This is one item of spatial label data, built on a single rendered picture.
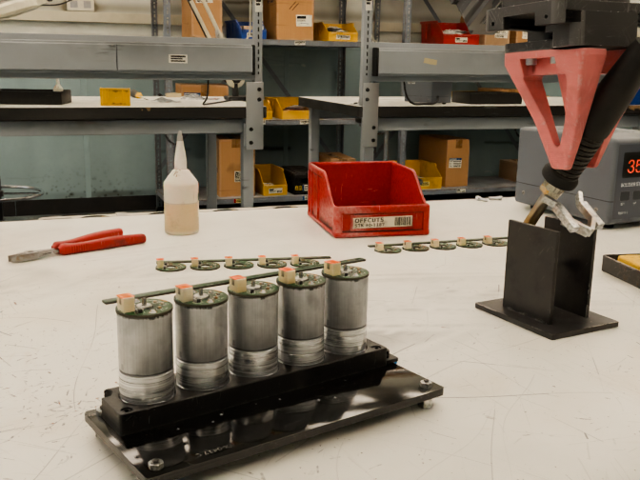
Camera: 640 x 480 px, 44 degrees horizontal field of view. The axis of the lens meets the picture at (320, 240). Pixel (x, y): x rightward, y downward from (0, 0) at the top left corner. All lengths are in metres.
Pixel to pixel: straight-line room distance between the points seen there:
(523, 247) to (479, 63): 2.60
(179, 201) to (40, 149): 4.07
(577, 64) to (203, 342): 0.27
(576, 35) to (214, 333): 0.27
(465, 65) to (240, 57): 0.87
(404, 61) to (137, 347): 2.67
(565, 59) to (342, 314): 0.20
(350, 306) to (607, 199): 0.51
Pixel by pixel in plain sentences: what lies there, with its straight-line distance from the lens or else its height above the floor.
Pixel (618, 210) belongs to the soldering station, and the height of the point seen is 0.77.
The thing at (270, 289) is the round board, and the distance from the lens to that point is 0.38.
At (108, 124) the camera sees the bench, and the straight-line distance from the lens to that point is 2.77.
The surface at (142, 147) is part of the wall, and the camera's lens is 4.87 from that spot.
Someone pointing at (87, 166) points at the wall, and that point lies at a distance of 4.85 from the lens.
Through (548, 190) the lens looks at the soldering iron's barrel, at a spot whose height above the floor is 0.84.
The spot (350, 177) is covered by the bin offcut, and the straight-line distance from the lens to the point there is 0.88.
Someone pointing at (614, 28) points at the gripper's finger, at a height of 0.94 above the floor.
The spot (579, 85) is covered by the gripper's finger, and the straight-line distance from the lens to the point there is 0.50.
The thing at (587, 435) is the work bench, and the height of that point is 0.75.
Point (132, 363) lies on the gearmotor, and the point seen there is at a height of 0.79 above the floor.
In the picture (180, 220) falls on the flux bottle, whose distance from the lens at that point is 0.78.
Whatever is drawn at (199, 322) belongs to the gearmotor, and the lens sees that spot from 0.36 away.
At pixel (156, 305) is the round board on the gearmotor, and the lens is 0.36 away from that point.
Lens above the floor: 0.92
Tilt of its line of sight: 13 degrees down
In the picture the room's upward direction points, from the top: 1 degrees clockwise
